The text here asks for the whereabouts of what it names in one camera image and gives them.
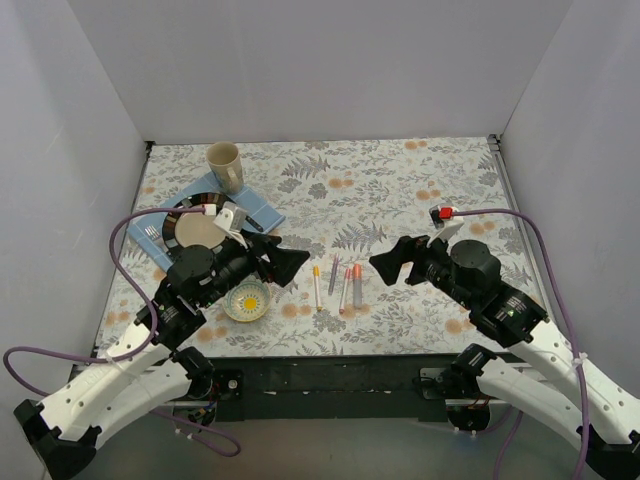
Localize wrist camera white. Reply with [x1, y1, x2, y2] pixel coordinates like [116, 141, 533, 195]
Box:
[203, 201, 249, 250]
[428, 206, 464, 246]

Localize silver fork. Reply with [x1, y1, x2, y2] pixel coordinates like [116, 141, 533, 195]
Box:
[144, 225, 165, 249]

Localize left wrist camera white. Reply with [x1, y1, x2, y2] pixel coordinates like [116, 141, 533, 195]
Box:
[203, 201, 249, 250]

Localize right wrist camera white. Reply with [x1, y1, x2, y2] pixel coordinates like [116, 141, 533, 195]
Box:
[428, 206, 464, 246]

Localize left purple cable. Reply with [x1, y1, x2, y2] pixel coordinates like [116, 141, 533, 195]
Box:
[2, 208, 242, 457]

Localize floral tablecloth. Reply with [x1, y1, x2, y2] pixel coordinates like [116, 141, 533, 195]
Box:
[95, 137, 554, 359]

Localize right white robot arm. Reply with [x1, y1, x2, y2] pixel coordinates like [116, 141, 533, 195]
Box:
[369, 236, 639, 479]

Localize dark rimmed beige plate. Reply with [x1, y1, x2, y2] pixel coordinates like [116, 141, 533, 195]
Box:
[161, 192, 233, 260]

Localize blue tiled placemat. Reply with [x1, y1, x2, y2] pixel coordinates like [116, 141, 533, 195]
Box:
[127, 172, 285, 271]

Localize black base frame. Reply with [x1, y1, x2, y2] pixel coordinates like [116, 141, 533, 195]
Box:
[134, 352, 536, 426]

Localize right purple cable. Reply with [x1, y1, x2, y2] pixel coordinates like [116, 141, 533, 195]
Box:
[452, 207, 589, 480]

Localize beige mug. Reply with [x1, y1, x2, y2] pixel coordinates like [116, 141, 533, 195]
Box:
[205, 142, 244, 194]

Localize purple cable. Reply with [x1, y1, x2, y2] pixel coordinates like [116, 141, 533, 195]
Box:
[2, 208, 242, 457]
[452, 207, 589, 480]

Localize black handled table knife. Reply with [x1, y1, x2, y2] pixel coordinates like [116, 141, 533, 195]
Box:
[245, 216, 264, 233]

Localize patterned bowl yellow centre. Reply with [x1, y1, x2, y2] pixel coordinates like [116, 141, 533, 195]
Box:
[222, 279, 271, 323]

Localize purple pen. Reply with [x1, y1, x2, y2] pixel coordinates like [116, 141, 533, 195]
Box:
[328, 254, 340, 296]

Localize grey orange highlighter pen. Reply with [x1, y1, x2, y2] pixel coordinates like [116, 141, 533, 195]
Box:
[353, 279, 363, 309]

